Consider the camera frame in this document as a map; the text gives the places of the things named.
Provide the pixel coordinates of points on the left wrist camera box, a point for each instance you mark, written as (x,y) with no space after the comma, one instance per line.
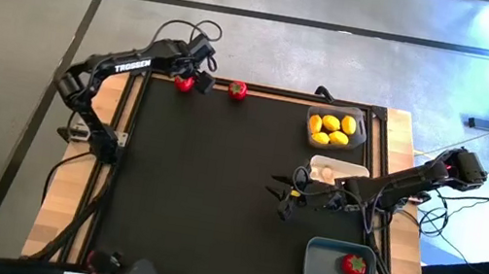
(202,46)

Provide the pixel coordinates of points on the clear plastic basket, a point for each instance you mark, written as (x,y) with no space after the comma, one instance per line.
(359,143)

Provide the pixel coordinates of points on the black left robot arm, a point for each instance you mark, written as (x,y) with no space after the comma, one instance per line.
(130,65)

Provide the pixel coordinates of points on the yellow toy lemon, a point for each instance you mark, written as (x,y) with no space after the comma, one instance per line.
(315,123)
(320,137)
(331,122)
(338,137)
(349,124)

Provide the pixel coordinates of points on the white plastic basket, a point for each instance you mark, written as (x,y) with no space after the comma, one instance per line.
(343,166)

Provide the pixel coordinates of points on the silver aluminium bracket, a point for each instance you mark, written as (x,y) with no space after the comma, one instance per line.
(78,133)

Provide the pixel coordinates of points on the white toy garlic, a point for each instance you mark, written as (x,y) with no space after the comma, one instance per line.
(327,173)
(316,172)

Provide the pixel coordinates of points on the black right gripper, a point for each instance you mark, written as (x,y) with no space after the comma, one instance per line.
(328,197)

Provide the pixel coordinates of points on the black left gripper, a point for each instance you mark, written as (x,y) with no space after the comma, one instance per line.
(192,64)

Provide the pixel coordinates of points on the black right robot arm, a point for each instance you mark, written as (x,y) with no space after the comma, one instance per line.
(414,181)

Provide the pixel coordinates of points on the red toy tomato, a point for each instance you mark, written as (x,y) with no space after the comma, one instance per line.
(354,266)
(237,90)
(184,84)

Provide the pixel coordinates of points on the black aluminium table frame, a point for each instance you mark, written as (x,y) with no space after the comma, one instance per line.
(281,91)

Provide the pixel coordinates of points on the black table clamp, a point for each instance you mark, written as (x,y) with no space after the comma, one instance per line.
(325,93)

